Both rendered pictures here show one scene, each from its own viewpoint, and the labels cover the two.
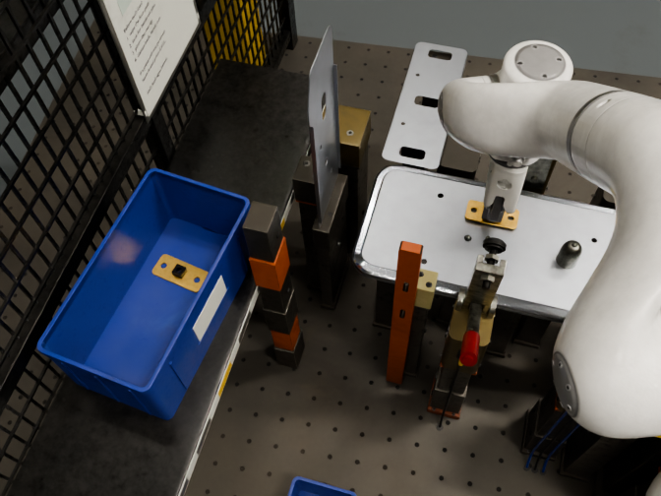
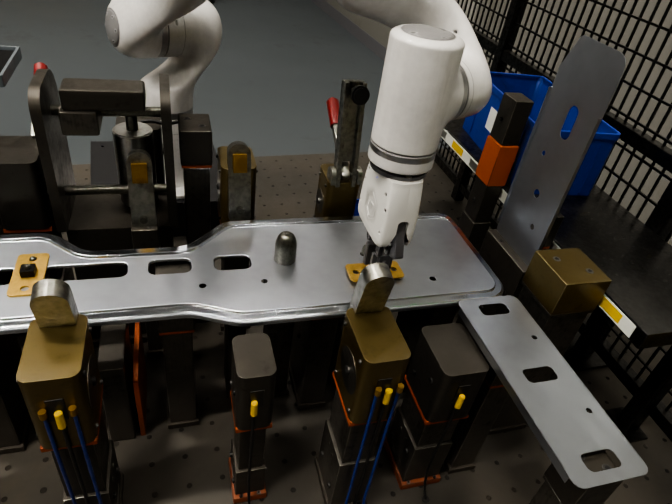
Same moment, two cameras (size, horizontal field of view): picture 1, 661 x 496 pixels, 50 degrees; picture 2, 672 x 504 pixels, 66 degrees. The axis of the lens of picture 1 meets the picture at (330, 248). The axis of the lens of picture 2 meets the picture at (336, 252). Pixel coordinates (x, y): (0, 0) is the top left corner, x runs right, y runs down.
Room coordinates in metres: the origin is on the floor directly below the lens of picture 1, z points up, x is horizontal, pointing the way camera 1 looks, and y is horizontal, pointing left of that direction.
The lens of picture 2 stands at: (1.03, -0.71, 1.48)
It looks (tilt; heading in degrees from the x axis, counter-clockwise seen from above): 37 degrees down; 139
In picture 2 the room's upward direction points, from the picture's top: 9 degrees clockwise
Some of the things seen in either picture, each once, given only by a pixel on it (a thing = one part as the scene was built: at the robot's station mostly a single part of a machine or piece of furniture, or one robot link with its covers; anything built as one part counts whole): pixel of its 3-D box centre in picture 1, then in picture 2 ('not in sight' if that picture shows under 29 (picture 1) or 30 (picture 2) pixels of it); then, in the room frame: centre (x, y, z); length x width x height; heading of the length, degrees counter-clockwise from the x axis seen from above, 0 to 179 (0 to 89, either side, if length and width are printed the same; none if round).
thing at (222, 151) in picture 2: (565, 413); (234, 242); (0.31, -0.35, 0.88); 0.11 x 0.07 x 0.37; 160
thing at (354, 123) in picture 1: (344, 185); (529, 348); (0.77, -0.04, 0.88); 0.08 x 0.08 x 0.36; 70
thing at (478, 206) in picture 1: (492, 213); (375, 268); (0.60, -0.27, 1.01); 0.08 x 0.04 x 0.01; 70
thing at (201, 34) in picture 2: not in sight; (178, 54); (-0.09, -0.29, 1.10); 0.19 x 0.12 x 0.24; 94
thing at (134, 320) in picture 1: (160, 291); (531, 129); (0.46, 0.24, 1.10); 0.30 x 0.17 x 0.13; 155
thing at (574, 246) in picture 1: (569, 254); (285, 249); (0.51, -0.37, 1.02); 0.03 x 0.03 x 0.07
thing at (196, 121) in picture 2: (612, 426); (198, 228); (0.27, -0.41, 0.91); 0.07 x 0.05 x 0.42; 160
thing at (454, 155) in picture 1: (453, 188); (433, 419); (0.77, -0.25, 0.84); 0.12 x 0.07 x 0.28; 160
